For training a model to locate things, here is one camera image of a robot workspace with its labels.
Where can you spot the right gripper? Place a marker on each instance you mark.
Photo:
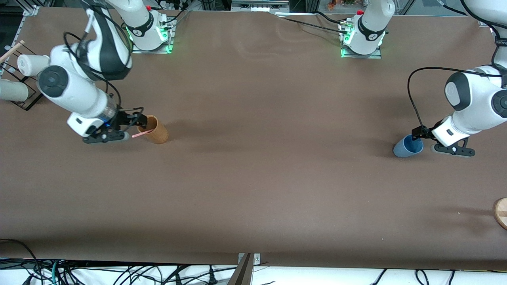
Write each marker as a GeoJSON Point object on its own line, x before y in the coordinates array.
{"type": "Point", "coordinates": [123, 119]}

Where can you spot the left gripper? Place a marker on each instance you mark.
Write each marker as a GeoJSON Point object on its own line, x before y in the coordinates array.
{"type": "Point", "coordinates": [424, 132]}

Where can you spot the pink chopstick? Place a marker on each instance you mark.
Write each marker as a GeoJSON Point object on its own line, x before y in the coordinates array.
{"type": "Point", "coordinates": [138, 135]}

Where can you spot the blue cup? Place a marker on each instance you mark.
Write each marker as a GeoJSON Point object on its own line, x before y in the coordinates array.
{"type": "Point", "coordinates": [402, 149]}

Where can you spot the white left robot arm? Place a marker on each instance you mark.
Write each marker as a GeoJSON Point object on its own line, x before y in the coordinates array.
{"type": "Point", "coordinates": [471, 95]}

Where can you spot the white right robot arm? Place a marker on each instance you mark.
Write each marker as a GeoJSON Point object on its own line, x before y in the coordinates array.
{"type": "Point", "coordinates": [75, 91]}

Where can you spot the brown wooden cup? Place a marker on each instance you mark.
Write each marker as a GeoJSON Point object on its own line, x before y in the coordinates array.
{"type": "Point", "coordinates": [158, 132]}

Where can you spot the black cup rack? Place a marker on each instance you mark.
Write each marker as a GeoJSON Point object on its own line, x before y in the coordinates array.
{"type": "Point", "coordinates": [31, 97]}

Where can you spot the white smiley cup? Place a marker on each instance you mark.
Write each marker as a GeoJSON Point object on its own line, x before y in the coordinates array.
{"type": "Point", "coordinates": [33, 65]}

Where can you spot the grey plain cup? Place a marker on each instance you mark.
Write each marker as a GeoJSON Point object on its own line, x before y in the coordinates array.
{"type": "Point", "coordinates": [14, 90]}

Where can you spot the wooden chopstick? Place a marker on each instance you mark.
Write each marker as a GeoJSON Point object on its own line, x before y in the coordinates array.
{"type": "Point", "coordinates": [14, 48]}

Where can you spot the round wooden coaster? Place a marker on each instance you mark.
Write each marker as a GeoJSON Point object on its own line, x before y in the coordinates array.
{"type": "Point", "coordinates": [502, 213]}

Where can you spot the white power strip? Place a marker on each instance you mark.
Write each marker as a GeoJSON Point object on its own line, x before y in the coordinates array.
{"type": "Point", "coordinates": [172, 4]}

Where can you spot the dark metal pole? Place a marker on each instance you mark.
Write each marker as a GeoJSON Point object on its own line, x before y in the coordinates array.
{"type": "Point", "coordinates": [241, 275]}

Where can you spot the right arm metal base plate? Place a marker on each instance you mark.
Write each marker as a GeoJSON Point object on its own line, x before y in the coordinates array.
{"type": "Point", "coordinates": [159, 51]}

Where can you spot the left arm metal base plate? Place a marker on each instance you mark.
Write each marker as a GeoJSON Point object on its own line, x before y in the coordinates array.
{"type": "Point", "coordinates": [376, 56]}

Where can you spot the silver table corner bracket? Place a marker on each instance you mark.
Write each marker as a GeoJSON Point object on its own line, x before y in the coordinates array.
{"type": "Point", "coordinates": [481, 23]}
{"type": "Point", "coordinates": [31, 10]}

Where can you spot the aluminium frame rail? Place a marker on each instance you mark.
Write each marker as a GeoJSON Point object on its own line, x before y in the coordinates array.
{"type": "Point", "coordinates": [259, 4]}

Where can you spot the silver table edge bracket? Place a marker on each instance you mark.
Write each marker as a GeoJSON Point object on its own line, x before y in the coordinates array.
{"type": "Point", "coordinates": [256, 259]}

